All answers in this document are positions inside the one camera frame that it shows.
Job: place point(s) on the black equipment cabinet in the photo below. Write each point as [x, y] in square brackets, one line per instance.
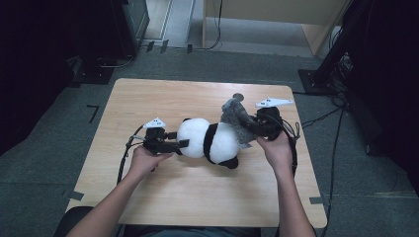
[128, 23]

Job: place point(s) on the panda plush toy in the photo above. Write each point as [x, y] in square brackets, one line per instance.
[197, 138]

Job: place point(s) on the angled black floor tape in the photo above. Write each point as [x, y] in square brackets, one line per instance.
[95, 112]

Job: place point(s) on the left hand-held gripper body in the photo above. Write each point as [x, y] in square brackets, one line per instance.
[154, 141]

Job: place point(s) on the black metal stand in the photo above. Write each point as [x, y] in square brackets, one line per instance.
[332, 56]

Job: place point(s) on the person's dark teal clothing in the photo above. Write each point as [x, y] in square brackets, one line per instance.
[191, 232]

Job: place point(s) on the person's left hand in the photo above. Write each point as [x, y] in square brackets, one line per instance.
[143, 163]

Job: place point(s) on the grey floor tape strip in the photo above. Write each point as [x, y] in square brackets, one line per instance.
[75, 195]
[317, 200]

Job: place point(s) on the person's right hand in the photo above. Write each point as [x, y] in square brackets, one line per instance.
[280, 154]

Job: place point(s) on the black floor base plate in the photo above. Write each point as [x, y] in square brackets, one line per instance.
[92, 75]

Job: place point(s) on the dark curtain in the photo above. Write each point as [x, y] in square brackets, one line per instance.
[29, 65]
[388, 82]

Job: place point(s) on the light wooden cabinet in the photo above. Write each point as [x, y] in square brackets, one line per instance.
[263, 10]

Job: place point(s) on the black chair armrest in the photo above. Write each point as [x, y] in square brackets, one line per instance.
[72, 222]

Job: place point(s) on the dark floor tape piece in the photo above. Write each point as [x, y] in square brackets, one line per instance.
[164, 46]
[189, 48]
[150, 46]

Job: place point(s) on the grey fuzzy cloth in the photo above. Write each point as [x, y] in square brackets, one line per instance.
[235, 115]

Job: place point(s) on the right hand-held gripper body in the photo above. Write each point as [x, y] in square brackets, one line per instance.
[270, 125]

